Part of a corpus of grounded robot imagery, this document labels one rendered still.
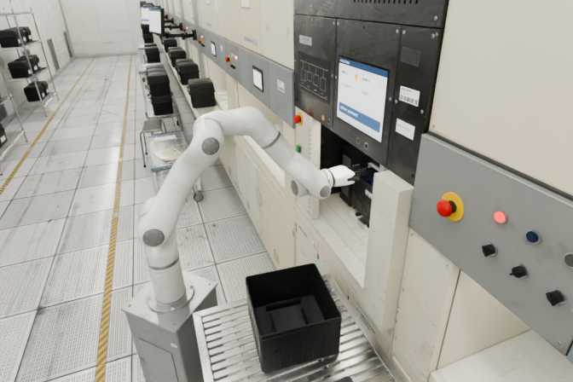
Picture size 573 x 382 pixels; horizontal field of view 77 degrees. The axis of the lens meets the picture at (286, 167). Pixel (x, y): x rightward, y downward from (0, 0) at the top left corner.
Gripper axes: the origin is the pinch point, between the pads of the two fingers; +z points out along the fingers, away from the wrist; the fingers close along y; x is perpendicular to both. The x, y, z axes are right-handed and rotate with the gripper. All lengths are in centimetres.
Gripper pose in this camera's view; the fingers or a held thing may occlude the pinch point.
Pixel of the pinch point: (358, 170)
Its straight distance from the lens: 158.2
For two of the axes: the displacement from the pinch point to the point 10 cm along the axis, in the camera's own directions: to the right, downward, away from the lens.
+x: -0.2, -9.0, -4.3
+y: 4.6, 3.7, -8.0
